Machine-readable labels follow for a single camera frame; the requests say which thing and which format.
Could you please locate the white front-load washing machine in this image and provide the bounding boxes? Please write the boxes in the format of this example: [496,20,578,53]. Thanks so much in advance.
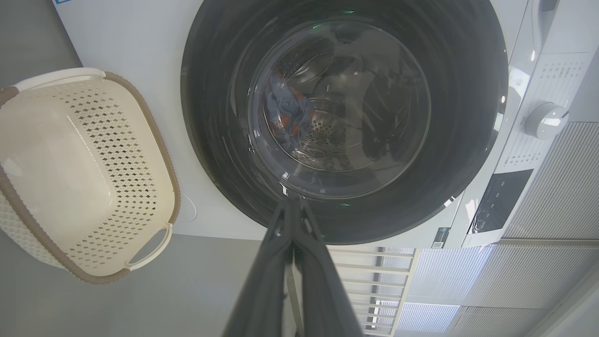
[51,0,599,249]

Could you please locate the black round glass washer door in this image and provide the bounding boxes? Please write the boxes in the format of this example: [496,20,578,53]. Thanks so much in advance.
[181,0,509,245]

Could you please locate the blue cartoon print pants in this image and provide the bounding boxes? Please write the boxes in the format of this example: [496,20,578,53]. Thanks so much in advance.
[264,70,316,150]

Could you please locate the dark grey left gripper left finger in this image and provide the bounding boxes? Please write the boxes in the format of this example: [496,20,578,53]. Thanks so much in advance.
[222,199,296,337]

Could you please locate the cream perforated laundry basket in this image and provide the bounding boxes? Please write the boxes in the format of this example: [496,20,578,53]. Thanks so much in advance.
[0,68,182,285]

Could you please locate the black washer display panel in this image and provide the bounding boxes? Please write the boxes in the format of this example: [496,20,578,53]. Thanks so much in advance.
[469,168,534,234]

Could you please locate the white washer control knob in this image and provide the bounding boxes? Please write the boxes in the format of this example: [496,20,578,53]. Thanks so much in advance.
[525,102,570,140]

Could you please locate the white metal railing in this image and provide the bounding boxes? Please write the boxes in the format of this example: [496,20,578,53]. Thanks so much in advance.
[328,246,422,337]

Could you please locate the round white filter cover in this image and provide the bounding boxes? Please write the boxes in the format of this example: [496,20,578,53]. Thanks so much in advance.
[180,193,197,221]

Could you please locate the perforated steel washer drum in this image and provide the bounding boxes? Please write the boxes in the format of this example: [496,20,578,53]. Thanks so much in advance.
[248,21,431,199]

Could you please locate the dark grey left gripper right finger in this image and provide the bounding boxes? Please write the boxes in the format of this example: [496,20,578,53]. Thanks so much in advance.
[294,200,363,337]

